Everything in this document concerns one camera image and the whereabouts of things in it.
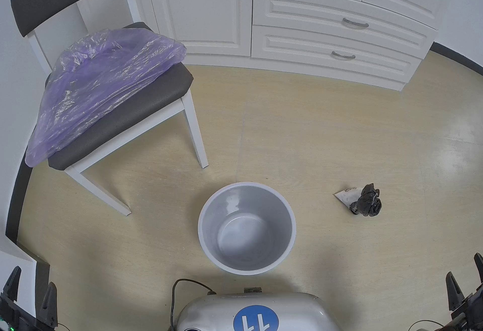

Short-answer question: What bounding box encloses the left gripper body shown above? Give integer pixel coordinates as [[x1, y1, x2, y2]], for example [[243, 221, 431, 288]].
[[0, 294, 57, 331]]

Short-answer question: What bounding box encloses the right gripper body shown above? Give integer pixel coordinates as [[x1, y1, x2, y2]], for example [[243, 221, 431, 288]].
[[449, 286, 483, 331]]

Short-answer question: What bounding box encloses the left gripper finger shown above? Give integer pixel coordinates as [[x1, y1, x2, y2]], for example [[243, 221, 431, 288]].
[[39, 281, 58, 327], [2, 266, 21, 302]]

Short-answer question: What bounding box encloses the black plastic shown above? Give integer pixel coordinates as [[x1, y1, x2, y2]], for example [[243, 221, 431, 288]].
[[349, 183, 382, 217]]

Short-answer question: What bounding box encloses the clear printed wrapper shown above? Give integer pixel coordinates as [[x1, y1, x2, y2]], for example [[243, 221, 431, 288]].
[[334, 186, 364, 209]]

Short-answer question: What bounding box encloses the white trash bin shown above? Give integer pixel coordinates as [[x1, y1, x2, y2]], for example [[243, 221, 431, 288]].
[[198, 182, 296, 276]]

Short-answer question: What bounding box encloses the purple plastic bag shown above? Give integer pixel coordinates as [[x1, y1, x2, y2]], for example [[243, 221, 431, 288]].
[[25, 29, 187, 168]]

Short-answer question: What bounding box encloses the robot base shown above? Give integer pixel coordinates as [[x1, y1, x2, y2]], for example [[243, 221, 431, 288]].
[[175, 287, 342, 331]]

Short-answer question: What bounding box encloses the black cable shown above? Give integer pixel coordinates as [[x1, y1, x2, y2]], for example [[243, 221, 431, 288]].
[[409, 319, 443, 331], [169, 278, 227, 331]]

